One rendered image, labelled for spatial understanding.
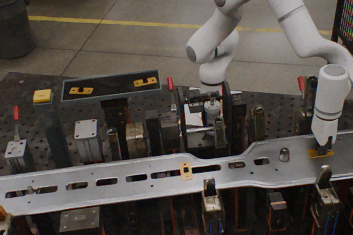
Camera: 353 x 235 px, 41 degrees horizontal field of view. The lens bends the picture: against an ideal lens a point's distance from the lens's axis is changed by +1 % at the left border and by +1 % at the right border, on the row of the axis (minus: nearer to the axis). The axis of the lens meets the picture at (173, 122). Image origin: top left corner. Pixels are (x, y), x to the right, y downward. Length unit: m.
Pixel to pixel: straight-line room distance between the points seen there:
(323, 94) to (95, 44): 3.21
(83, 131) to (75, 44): 2.89
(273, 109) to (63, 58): 2.45
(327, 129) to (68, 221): 0.86
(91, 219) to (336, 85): 0.84
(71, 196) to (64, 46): 3.03
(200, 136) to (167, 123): 0.17
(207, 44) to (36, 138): 0.99
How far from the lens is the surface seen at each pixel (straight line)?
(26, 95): 2.67
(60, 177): 1.67
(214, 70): 1.98
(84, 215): 1.49
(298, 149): 1.69
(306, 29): 1.46
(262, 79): 3.76
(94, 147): 1.66
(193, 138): 1.77
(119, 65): 4.07
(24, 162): 1.74
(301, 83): 1.77
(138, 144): 1.65
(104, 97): 1.71
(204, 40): 1.84
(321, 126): 1.55
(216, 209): 1.43
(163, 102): 2.40
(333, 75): 1.45
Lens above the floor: 2.15
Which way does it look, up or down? 40 degrees down
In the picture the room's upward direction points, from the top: 6 degrees counter-clockwise
